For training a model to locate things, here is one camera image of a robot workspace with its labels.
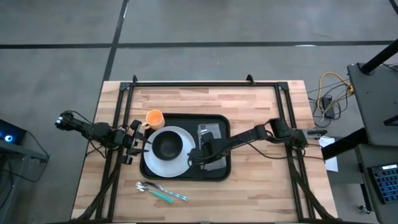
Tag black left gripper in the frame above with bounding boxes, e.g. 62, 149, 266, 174
123, 119, 153, 166

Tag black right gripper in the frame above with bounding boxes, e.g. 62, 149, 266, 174
187, 131, 220, 168

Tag black bowl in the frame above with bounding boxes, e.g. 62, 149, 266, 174
151, 130, 184, 161

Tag orange mug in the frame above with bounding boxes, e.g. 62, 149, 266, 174
141, 109, 166, 131

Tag white round plate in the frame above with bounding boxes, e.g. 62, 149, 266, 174
143, 125, 197, 179

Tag spoon with green handle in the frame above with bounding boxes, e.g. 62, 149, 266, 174
134, 181, 174, 205

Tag black plastic tray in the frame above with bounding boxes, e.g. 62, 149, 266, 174
139, 113, 233, 182

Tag grey metal stand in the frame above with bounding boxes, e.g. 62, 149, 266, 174
0, 139, 50, 224

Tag device with blue light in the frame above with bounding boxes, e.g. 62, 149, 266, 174
0, 119, 28, 146

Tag white paper sheet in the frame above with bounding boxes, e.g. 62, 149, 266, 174
318, 136, 339, 173

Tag black power adapter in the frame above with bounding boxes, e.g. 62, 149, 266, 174
321, 95, 336, 119

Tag black bar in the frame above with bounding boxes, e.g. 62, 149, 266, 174
321, 126, 369, 160

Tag dark grey desk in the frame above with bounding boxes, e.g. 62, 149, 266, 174
354, 143, 398, 224

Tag black desk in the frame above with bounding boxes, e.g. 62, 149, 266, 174
346, 62, 398, 147

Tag black pole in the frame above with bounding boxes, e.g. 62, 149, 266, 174
359, 39, 398, 75

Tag black metal table frame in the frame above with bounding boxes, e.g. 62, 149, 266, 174
70, 74, 340, 224

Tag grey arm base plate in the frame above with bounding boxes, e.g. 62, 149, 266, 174
292, 128, 328, 140

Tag yellow cable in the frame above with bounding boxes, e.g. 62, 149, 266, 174
316, 72, 354, 113

